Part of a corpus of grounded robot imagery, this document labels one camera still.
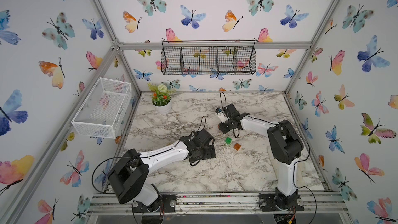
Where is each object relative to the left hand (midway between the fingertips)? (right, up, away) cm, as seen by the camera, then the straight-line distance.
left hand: (210, 155), depth 83 cm
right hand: (+8, +15, +15) cm, 23 cm away
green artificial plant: (-31, +34, +15) cm, 48 cm away
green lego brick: (+11, +6, +10) cm, 16 cm away
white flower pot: (-31, +24, +21) cm, 44 cm away
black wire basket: (-4, +57, +15) cm, 59 cm away
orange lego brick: (+16, +3, +9) cm, 18 cm away
